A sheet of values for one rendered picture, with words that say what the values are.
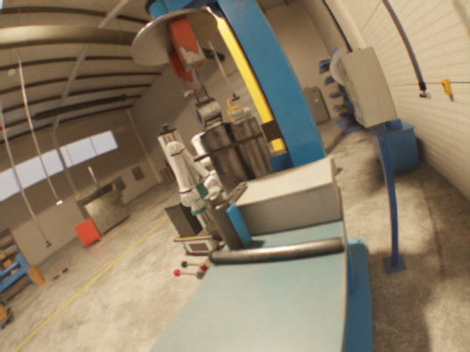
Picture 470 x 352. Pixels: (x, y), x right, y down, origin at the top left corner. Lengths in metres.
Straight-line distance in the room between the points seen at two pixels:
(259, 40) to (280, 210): 0.76
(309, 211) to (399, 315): 1.20
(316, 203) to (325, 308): 0.32
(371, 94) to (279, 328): 1.08
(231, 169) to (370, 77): 0.91
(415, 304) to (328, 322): 1.31
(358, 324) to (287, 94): 1.39
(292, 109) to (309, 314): 0.82
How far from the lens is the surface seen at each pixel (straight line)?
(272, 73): 0.99
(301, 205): 0.64
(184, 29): 1.16
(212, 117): 1.18
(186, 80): 1.44
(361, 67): 1.18
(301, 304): 0.46
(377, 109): 1.19
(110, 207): 8.95
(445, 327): 1.63
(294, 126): 0.99
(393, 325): 1.60
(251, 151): 2.51
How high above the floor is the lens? 1.42
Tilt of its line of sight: 12 degrees down
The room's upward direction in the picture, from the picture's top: 24 degrees counter-clockwise
